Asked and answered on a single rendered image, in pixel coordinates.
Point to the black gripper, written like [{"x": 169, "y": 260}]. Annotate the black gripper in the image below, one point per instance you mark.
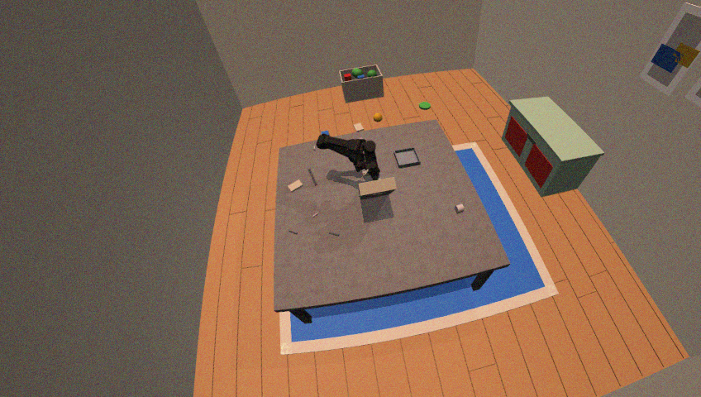
[{"x": 372, "y": 166}]

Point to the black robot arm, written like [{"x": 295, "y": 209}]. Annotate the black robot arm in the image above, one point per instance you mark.
[{"x": 355, "y": 147}]

